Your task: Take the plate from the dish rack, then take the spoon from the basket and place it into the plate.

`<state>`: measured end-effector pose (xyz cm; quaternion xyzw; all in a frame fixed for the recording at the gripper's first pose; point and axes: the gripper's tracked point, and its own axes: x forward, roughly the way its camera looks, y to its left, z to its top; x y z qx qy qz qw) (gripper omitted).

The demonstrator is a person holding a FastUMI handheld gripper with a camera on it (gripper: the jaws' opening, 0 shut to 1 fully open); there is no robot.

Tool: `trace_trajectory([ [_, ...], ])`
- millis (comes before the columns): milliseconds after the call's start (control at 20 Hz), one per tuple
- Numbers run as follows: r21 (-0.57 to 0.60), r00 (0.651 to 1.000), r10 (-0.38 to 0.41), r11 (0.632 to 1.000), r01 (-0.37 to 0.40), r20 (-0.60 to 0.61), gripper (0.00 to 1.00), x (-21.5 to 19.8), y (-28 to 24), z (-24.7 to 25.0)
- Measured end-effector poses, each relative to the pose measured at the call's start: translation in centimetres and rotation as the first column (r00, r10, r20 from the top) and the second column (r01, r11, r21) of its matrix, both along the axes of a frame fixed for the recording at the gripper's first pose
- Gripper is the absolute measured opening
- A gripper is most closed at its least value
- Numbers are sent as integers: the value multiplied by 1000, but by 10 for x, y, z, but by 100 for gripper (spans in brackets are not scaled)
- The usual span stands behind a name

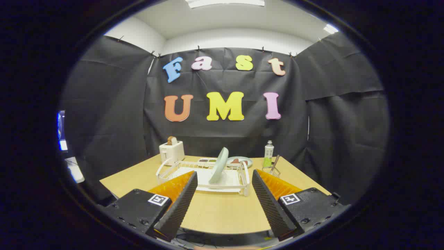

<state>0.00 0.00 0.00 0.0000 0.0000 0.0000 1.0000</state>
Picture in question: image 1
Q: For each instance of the white blurred object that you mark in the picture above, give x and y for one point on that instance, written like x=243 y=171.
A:
x=74 y=171

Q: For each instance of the large light green plate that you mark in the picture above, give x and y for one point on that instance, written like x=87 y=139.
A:
x=219 y=166

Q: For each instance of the black backdrop cloth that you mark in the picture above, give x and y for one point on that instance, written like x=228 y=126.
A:
x=225 y=135

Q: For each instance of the white divided condiment tray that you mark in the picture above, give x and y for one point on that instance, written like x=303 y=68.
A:
x=204 y=160

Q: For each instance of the green tea bottle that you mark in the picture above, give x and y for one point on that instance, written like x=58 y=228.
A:
x=269 y=152

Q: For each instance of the small ceiling light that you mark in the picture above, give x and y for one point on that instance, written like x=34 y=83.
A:
x=330 y=28

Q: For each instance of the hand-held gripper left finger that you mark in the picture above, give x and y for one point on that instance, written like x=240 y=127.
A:
x=180 y=208

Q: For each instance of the small light green plate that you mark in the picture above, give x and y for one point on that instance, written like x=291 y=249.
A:
x=247 y=161

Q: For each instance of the long ceiling light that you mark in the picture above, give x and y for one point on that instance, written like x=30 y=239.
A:
x=225 y=2

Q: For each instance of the bread slice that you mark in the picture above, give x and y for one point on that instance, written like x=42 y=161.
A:
x=171 y=140

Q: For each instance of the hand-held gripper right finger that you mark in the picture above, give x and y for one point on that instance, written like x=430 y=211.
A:
x=269 y=205

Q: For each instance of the white toaster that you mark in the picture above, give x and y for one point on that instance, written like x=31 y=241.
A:
x=171 y=152

